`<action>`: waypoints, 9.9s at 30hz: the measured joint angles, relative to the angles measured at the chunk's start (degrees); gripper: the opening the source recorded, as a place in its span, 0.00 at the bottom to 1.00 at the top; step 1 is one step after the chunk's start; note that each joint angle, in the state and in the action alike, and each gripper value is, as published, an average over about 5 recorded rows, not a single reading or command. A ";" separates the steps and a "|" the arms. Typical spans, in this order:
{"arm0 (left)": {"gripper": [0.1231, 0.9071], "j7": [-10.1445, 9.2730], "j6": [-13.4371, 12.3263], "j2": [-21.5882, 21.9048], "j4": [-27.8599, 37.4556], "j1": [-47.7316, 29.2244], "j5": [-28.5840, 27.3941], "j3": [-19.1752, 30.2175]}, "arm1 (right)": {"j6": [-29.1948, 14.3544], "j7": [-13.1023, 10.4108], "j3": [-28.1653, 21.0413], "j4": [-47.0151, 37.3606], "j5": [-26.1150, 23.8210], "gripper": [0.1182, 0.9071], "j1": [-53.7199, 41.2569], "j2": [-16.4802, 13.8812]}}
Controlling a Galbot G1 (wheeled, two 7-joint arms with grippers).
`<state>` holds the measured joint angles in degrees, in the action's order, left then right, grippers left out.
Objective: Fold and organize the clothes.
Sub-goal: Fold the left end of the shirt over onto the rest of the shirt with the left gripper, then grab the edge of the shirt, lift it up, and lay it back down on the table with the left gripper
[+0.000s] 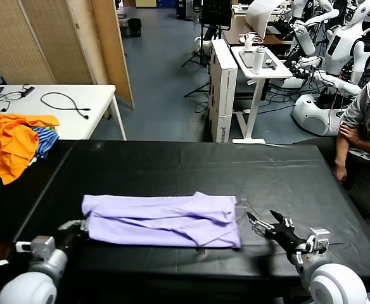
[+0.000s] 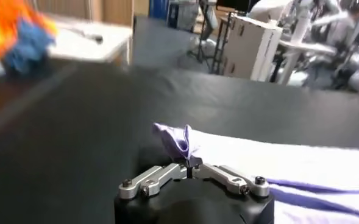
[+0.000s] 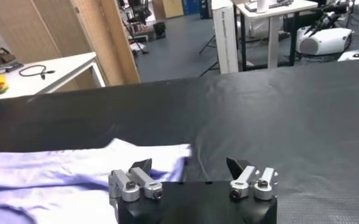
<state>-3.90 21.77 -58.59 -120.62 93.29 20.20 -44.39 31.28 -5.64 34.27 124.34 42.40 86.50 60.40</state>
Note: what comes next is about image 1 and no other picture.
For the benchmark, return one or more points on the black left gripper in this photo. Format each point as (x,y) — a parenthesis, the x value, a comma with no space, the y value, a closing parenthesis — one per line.
(72,239)

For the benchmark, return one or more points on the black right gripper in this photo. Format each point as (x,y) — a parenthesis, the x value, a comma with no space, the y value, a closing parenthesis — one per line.
(286,237)

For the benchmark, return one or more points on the lavender t-shirt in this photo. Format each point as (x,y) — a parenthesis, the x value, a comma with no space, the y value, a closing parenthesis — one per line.
(159,221)

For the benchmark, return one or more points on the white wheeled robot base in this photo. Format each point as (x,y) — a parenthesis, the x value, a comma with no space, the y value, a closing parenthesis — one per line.
(206,46)
(311,111)
(291,83)

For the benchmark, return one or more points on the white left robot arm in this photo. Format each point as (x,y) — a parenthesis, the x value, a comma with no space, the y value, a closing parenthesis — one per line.
(29,285)

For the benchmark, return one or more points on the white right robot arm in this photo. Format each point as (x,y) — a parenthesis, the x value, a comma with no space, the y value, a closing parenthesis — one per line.
(330,282)

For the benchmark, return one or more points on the person right hand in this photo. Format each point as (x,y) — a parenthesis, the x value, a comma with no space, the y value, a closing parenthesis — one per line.
(340,171)

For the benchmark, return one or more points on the person left hand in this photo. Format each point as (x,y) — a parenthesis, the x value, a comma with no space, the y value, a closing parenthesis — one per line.
(349,131)

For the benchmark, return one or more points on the black covered side table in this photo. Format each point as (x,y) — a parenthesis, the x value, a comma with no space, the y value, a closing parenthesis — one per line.
(1,209)

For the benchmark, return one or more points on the black table cover sheet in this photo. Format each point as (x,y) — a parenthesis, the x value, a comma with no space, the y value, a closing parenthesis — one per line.
(204,171)

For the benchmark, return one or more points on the blue striped garment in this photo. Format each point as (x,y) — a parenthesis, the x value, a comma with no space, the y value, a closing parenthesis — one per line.
(47,141)

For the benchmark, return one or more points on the green garment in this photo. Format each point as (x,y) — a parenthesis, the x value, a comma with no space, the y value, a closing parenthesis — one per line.
(53,128)

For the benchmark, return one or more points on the orange garment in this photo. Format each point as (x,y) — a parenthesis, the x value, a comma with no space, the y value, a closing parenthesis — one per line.
(7,145)

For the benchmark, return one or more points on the white table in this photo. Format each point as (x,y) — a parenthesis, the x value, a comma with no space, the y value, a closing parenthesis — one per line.
(102,95)

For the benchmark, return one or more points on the tall white cardboard box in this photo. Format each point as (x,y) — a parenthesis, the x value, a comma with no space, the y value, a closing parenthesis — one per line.
(226,95)

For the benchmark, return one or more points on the black power adapter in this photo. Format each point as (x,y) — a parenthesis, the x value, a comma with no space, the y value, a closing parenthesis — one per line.
(29,90)

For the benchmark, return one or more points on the small white standing desk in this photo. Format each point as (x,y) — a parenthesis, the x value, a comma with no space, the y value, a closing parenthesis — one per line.
(280,73)

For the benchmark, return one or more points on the small black device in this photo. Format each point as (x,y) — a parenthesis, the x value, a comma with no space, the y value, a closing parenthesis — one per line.
(272,65)

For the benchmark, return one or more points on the white water bottle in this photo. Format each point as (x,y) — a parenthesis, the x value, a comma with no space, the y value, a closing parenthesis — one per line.
(258,61)

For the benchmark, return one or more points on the grey tablet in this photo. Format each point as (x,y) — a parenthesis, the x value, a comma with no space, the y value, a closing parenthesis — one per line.
(246,58)

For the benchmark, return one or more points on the wooden folding screen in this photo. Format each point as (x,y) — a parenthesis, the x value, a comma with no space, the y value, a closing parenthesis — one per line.
(61,41)

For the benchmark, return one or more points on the white humanoid robot black shoulders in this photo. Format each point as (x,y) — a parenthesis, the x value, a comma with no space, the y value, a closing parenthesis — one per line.
(337,47)

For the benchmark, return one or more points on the black tripod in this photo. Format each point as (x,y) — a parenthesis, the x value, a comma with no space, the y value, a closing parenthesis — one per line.
(201,47)

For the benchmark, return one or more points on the brown wooden desk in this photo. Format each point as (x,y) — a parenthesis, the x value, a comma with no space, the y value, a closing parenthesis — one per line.
(234,33)

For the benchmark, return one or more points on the black trash bin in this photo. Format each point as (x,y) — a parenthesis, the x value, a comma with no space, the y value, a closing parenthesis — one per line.
(135,28)

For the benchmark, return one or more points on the white curved panel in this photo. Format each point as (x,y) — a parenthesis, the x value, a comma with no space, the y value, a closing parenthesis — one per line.
(258,16)

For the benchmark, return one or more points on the black monitor panel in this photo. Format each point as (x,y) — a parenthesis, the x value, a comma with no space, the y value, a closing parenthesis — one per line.
(215,12)

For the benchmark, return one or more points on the blue storage crates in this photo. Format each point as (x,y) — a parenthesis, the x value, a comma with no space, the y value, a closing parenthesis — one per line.
(166,3)

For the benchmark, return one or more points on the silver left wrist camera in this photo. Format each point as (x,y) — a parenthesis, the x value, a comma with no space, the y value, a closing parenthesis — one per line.
(40,247)

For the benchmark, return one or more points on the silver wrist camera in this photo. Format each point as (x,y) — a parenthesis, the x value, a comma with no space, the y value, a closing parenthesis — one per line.
(319,239)
(40,247)

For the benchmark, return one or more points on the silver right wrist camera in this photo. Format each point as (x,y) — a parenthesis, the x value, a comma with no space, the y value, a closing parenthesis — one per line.
(319,239)

